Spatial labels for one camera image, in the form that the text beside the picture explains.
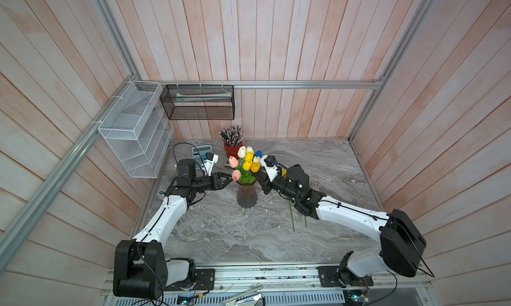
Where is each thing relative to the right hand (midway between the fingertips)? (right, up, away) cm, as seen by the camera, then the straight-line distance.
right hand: (253, 169), depth 76 cm
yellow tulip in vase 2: (-2, +2, -5) cm, 6 cm away
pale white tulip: (+1, +4, -4) cm, 5 cm away
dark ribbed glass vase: (-3, -12, +9) cm, 15 cm away
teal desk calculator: (-32, +9, +36) cm, 49 cm away
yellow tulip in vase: (-2, +5, -3) cm, 6 cm away
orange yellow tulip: (0, +1, -7) cm, 8 cm away
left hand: (-9, -5, +3) cm, 11 cm away
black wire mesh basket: (-29, +35, +27) cm, 53 cm away
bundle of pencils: (-11, +16, +22) cm, 29 cm away
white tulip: (-5, +7, -2) cm, 9 cm away
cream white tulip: (-2, +8, 0) cm, 8 cm away
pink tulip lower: (-6, -2, -7) cm, 10 cm away
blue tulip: (+2, +6, 0) cm, 7 cm away
